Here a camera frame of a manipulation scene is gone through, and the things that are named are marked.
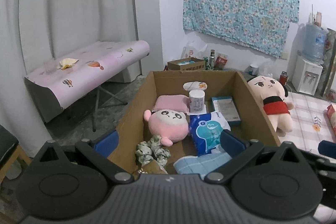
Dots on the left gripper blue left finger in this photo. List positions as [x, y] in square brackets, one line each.
[106, 143]

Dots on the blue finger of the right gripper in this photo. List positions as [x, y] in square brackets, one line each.
[327, 148]

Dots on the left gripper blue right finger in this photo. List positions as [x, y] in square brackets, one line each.
[231, 144]

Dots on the blue tissue pack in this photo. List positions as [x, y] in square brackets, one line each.
[206, 129]

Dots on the light blue towel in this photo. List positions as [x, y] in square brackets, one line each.
[201, 165]

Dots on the green floral scrunchie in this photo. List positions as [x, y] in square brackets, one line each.
[148, 151]

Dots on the blue white cardboard box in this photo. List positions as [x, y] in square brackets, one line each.
[226, 106]

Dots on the pink round plush toy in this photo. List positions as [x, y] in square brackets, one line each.
[172, 126]

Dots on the cream doll red shirt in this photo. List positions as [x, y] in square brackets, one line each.
[271, 96]

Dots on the white oval slipper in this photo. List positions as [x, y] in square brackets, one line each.
[194, 85]

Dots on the white water dispenser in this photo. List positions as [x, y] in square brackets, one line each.
[306, 76]

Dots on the pink covered folding table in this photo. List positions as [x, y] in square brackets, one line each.
[97, 63]

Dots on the patterned folded board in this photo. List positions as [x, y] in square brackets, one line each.
[328, 65]

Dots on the white cup on floor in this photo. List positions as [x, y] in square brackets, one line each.
[253, 69]

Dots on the red thermos bottle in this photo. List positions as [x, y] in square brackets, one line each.
[283, 78]

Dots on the green glass bottle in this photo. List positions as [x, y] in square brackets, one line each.
[210, 61]

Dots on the white plastic bag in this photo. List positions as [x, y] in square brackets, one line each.
[267, 69]

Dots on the yellow cloth on table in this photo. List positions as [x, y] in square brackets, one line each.
[66, 63]

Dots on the small brown cardboard box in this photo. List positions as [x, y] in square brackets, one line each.
[188, 64]

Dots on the wooden chair green seat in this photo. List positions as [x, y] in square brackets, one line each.
[10, 152]

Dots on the blue water jug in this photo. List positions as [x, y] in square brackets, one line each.
[314, 42]

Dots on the grey curtain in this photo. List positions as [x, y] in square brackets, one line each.
[33, 32]

